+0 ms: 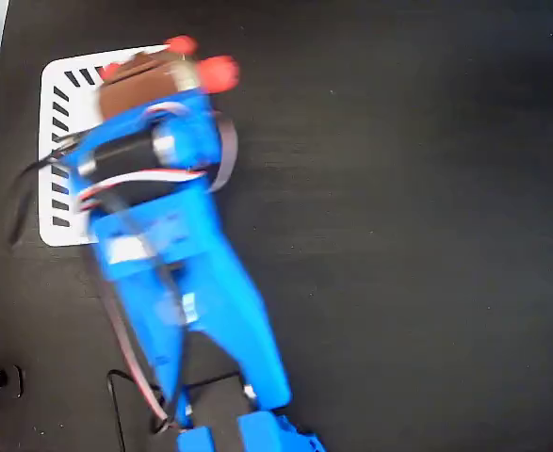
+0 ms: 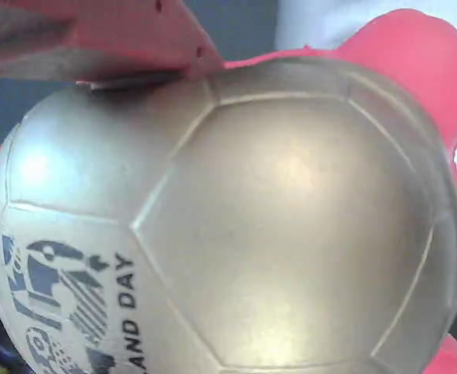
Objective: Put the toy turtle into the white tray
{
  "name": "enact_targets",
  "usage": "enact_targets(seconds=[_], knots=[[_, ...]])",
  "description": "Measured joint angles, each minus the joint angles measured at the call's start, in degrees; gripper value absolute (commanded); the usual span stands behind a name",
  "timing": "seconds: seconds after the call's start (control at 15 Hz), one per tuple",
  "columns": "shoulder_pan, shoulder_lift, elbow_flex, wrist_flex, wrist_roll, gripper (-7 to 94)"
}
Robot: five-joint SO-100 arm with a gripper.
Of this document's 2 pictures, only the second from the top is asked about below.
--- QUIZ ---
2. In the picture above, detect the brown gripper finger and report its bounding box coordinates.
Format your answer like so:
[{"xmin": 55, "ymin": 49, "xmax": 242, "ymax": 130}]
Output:
[{"xmin": 0, "ymin": 0, "xmax": 229, "ymax": 91}]

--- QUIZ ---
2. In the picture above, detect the red turtle toy gold shell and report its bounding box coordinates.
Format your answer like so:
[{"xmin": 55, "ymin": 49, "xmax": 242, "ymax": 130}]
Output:
[{"xmin": 0, "ymin": 8, "xmax": 457, "ymax": 374}]

